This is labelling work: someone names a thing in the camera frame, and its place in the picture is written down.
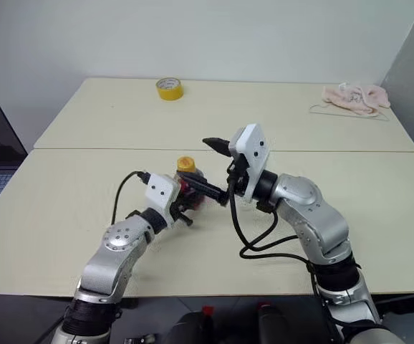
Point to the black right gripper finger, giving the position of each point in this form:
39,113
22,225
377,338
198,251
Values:
210,190
219,145

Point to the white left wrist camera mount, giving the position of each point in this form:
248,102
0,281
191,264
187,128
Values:
160,195

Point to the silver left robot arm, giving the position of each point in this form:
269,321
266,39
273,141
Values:
117,251

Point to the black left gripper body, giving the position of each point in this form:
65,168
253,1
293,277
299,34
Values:
180,212

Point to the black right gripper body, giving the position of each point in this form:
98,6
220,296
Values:
237,175

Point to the yellow bottle cap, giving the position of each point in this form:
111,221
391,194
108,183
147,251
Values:
186,163

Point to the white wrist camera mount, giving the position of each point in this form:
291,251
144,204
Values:
255,150
160,195

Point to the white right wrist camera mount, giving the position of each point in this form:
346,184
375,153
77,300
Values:
255,150

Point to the dark drink bottle red label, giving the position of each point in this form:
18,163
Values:
197,201

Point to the pink cloth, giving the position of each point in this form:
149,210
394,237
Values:
354,98

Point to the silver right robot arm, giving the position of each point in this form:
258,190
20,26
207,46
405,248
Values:
314,215

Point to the yellow tape roll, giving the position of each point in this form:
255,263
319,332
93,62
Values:
170,92

